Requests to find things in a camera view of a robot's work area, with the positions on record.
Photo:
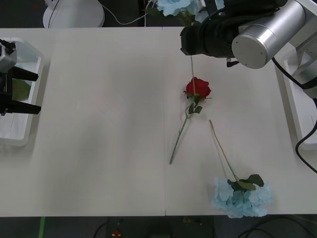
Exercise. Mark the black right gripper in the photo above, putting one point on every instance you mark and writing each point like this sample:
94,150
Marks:
194,41

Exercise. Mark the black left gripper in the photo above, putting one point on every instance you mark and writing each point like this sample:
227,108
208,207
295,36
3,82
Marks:
5,86

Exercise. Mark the silver and black right arm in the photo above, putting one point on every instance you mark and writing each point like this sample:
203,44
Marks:
260,32

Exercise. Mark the shallow white box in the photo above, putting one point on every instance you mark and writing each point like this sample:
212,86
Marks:
289,104
15,134

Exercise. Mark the red rose, small dark leaves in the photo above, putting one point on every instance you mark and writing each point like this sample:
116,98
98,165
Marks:
201,89

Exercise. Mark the left arm with camera box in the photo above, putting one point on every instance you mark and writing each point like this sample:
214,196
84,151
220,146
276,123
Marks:
6,57

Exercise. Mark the white round pedestal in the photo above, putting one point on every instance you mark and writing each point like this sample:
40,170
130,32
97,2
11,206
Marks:
74,15

